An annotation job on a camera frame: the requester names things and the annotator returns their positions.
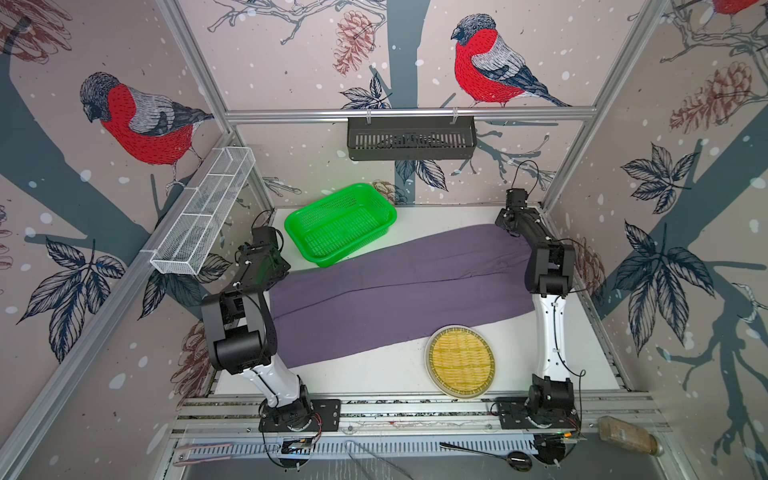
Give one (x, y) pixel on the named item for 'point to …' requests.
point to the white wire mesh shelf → (205, 210)
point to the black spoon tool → (519, 460)
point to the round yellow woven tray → (460, 361)
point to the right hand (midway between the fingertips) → (508, 223)
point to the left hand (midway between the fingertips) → (272, 271)
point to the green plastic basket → (334, 226)
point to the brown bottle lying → (615, 430)
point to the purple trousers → (432, 281)
